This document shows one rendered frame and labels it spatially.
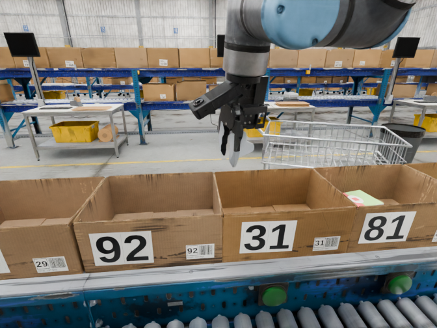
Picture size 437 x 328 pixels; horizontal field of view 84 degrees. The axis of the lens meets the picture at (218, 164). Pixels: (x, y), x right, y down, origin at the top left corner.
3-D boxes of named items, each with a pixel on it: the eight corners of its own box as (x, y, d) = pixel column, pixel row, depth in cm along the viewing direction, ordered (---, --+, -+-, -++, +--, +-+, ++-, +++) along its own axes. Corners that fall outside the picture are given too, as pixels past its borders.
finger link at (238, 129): (243, 152, 54) (244, 112, 51) (237, 153, 54) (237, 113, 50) (233, 147, 58) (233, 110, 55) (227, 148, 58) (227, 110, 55)
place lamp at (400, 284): (388, 297, 74) (395, 279, 71) (385, 293, 75) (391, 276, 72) (410, 295, 74) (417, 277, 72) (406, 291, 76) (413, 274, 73)
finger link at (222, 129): (240, 153, 65) (248, 125, 59) (219, 156, 63) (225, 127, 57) (235, 145, 67) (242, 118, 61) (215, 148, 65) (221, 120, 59)
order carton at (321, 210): (222, 263, 72) (222, 215, 66) (213, 209, 99) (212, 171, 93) (346, 254, 76) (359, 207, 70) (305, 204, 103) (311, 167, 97)
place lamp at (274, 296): (262, 309, 70) (263, 291, 67) (261, 305, 71) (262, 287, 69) (285, 307, 71) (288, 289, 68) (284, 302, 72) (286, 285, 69)
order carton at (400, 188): (346, 254, 76) (357, 207, 70) (305, 204, 103) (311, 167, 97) (459, 245, 80) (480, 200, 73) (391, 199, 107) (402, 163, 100)
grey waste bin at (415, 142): (421, 176, 336) (436, 131, 312) (385, 177, 333) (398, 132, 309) (394, 163, 383) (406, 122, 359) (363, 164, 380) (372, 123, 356)
